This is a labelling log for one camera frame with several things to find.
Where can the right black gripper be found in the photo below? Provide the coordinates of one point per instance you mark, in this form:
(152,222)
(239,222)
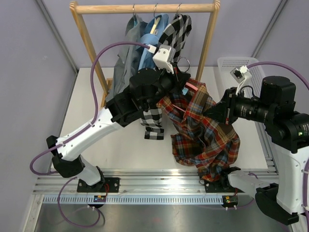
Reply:
(225,111)

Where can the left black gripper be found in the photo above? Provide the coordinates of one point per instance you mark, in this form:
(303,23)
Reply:
(178,79)

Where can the pink hanger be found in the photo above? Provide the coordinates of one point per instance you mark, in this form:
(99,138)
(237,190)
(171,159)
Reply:
(187,85)

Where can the red plaid shirt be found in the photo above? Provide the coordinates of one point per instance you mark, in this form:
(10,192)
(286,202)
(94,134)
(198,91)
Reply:
(200,141)

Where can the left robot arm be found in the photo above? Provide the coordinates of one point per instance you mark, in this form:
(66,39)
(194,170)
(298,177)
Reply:
(146,88)

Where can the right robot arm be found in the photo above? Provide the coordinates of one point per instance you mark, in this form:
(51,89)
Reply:
(288,129)

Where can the grey shirt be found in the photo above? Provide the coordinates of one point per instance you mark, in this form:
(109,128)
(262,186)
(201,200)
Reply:
(128,57)

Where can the black white checked shirt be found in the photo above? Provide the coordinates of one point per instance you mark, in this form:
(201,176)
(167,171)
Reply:
(174,34)

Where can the wooden hanger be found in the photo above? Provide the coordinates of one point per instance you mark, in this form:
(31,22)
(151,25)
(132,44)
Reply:
(156,21)

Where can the white plastic basket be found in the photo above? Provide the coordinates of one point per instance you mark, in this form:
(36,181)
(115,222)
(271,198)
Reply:
(226,80)

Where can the wooden clothes rack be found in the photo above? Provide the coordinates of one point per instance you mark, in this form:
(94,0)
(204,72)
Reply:
(212,8)

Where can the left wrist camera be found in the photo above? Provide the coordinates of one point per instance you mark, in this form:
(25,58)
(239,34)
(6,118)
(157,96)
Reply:
(163,58)

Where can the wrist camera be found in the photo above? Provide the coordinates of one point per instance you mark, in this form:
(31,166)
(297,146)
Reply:
(163,58)
(242,75)

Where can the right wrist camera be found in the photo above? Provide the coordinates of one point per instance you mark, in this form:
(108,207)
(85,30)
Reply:
(242,75)

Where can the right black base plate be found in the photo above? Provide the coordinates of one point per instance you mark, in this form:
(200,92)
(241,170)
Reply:
(220,186)

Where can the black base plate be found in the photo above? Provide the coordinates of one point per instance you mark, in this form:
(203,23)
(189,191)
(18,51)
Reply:
(109,185)
(220,186)

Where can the aluminium rail frame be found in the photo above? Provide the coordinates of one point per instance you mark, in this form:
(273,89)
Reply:
(152,170)

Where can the white slotted cable duct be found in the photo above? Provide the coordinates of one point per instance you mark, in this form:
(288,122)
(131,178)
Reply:
(136,199)

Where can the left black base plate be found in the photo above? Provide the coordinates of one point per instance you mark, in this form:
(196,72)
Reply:
(109,185)

